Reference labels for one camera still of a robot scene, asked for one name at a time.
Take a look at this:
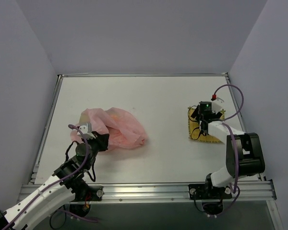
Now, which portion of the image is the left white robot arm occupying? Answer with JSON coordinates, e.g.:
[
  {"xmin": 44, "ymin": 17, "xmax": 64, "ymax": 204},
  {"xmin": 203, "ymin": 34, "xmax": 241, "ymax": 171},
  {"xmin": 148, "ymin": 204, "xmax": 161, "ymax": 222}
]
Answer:
[{"xmin": 0, "ymin": 132, "xmax": 109, "ymax": 230}]

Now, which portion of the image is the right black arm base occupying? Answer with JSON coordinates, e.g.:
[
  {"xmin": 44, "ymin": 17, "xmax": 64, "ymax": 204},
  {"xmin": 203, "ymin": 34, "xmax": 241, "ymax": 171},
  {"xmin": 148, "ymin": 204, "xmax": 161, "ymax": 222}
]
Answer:
[{"xmin": 188, "ymin": 184, "xmax": 232, "ymax": 217}]

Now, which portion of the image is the aluminium front rail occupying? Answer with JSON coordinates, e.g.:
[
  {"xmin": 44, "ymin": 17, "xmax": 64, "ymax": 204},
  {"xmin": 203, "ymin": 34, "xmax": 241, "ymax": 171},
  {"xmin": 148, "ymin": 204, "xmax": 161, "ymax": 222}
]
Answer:
[{"xmin": 15, "ymin": 181, "xmax": 277, "ymax": 204}]

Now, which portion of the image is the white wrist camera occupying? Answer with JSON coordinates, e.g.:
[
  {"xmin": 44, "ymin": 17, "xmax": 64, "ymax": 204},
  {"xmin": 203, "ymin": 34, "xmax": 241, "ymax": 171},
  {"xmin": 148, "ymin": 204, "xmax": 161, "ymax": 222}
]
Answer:
[
  {"xmin": 77, "ymin": 122, "xmax": 96, "ymax": 139},
  {"xmin": 211, "ymin": 94, "xmax": 224, "ymax": 113}
]

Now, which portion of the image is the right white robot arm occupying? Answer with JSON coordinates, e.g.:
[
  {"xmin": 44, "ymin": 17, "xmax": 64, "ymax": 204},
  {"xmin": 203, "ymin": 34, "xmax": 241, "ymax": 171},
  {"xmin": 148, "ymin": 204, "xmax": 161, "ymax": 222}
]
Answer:
[{"xmin": 190, "ymin": 101, "xmax": 265, "ymax": 198}]

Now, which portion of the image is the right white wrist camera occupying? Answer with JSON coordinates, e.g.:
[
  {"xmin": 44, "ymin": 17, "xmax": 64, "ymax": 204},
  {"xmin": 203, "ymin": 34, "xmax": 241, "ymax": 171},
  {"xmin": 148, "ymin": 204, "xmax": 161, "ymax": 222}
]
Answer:
[{"xmin": 211, "ymin": 94, "xmax": 224, "ymax": 113}]

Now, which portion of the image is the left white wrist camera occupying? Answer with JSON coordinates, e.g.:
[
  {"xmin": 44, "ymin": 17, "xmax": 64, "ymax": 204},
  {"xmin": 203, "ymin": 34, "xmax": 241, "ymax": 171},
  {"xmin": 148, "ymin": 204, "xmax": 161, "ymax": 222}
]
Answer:
[{"xmin": 77, "ymin": 122, "xmax": 96, "ymax": 139}]

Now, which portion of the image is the yellow bamboo mat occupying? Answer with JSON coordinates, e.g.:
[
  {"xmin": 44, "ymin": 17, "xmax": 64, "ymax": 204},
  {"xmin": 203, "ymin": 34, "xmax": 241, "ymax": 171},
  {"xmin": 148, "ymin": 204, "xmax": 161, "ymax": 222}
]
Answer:
[{"xmin": 187, "ymin": 105, "xmax": 221, "ymax": 143}]

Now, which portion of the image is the pink plastic bag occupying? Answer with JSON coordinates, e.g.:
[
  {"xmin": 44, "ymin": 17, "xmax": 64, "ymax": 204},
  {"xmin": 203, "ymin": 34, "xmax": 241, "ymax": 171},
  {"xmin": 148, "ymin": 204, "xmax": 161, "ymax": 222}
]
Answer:
[{"xmin": 76, "ymin": 107, "xmax": 148, "ymax": 150}]

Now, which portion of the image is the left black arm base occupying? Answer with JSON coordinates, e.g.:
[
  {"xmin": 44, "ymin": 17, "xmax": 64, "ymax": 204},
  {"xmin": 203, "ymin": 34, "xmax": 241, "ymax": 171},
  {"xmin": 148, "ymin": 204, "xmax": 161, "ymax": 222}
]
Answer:
[{"xmin": 69, "ymin": 185, "xmax": 104, "ymax": 217}]

